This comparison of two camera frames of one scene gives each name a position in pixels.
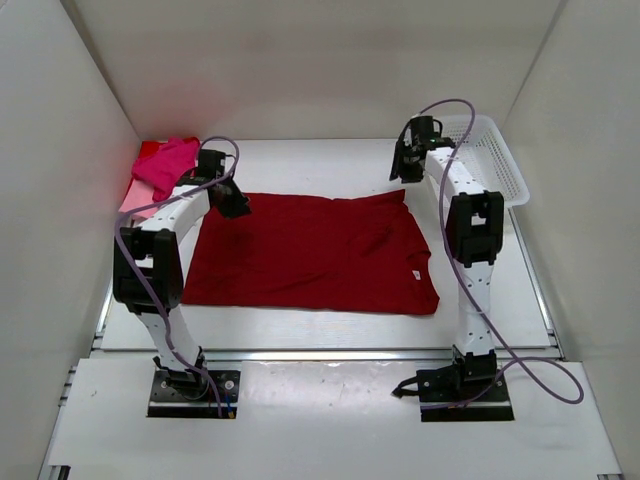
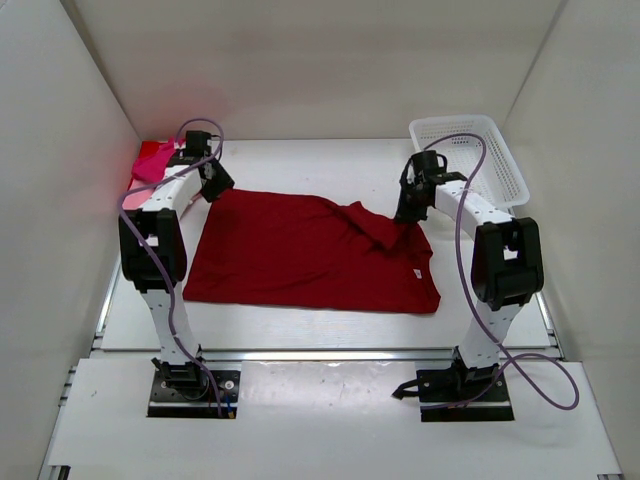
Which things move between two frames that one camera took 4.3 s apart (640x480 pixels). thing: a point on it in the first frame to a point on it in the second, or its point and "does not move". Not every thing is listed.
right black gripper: x=397 y=172 to x=403 y=215
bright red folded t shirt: x=148 y=148 does not move
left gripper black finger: x=228 y=198 to x=215 y=179
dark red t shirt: x=351 y=254 does not move
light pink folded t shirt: x=139 y=195 does not move
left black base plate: x=190 y=394 does not move
